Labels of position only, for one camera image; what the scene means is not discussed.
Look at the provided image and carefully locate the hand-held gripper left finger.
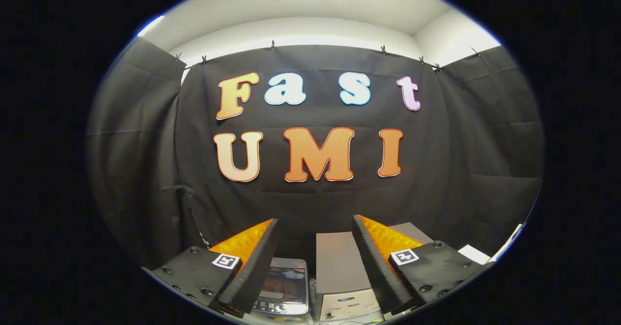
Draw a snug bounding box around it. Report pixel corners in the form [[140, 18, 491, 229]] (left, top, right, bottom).
[[151, 218, 280, 319]]

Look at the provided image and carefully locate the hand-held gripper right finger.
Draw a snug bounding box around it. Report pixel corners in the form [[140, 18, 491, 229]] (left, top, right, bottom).
[[352, 214, 494, 317]]

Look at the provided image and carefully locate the grey washing machine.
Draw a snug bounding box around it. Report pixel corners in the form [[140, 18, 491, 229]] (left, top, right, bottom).
[[251, 256, 313, 323]]

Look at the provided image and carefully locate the grey cabinet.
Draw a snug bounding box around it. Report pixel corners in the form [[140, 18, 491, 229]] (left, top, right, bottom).
[[315, 222, 435, 322]]

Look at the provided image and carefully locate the white paper sheet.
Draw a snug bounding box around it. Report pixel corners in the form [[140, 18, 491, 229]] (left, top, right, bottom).
[[458, 244, 491, 265]]

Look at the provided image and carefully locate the white flat panel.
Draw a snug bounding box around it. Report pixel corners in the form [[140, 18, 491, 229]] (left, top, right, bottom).
[[490, 223, 524, 262]]

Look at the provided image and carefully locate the row of black clips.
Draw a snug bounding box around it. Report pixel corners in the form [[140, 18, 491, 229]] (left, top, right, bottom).
[[175, 40, 482, 72]]

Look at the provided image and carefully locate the ceiling tube light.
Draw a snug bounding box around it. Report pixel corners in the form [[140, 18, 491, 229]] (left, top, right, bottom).
[[137, 15, 165, 37]]

